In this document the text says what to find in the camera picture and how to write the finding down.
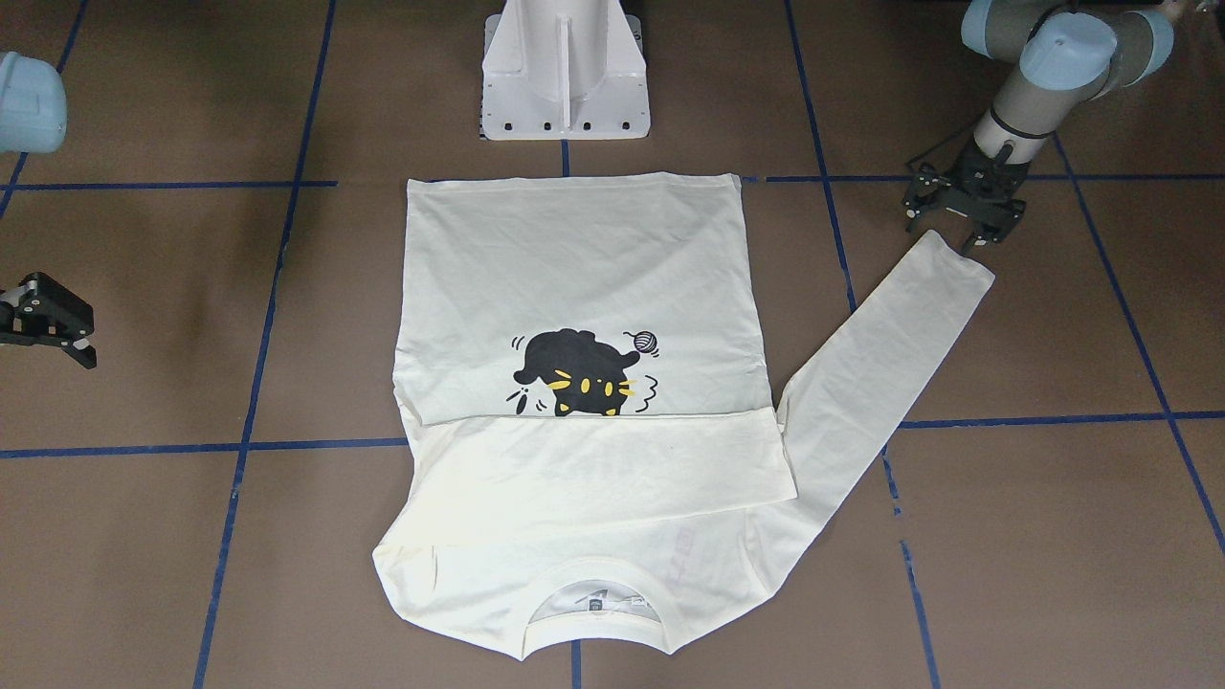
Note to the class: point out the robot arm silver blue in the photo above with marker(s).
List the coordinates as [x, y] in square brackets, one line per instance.
[33, 105]
[1062, 56]

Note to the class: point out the cream long sleeve cat shirt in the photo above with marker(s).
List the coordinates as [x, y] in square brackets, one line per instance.
[583, 384]

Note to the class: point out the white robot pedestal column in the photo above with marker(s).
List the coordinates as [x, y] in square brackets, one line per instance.
[563, 70]

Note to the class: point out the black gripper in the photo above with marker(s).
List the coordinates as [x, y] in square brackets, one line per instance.
[988, 182]

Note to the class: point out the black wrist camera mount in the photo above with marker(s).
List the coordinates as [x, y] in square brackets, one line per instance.
[40, 311]
[926, 193]

